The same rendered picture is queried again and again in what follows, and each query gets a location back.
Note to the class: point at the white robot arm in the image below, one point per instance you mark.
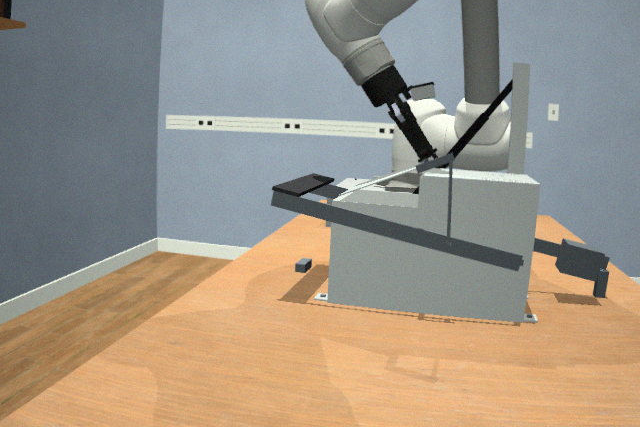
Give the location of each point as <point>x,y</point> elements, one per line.
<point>350,30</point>

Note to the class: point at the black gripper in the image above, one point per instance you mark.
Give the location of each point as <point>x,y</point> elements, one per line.
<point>381,89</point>

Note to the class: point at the black long thin rod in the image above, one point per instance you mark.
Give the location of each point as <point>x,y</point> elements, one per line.
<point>481,120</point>

